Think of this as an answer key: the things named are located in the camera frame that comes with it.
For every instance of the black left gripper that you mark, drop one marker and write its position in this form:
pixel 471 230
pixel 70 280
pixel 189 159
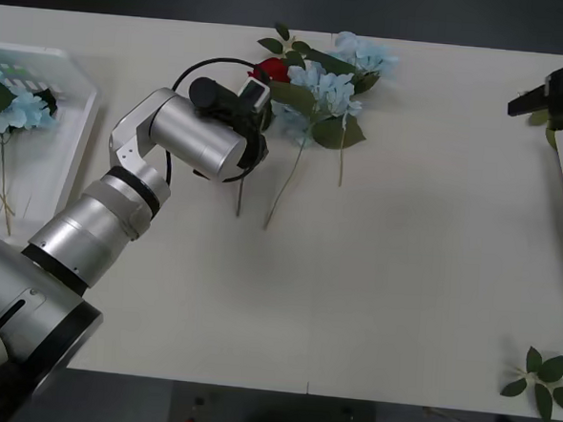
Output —
pixel 256 133

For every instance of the red artificial rose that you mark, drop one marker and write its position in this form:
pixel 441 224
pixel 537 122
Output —
pixel 273 69

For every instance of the dark robot base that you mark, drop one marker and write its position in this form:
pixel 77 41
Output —
pixel 273 421

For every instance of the silver and black left arm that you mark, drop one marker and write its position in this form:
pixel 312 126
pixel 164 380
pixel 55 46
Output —
pixel 195 134

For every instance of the loose green leaf twig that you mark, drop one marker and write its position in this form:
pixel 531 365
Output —
pixel 538 117
pixel 271 45
pixel 551 368

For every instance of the shallow white slotted box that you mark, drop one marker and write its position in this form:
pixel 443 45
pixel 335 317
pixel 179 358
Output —
pixel 60 159

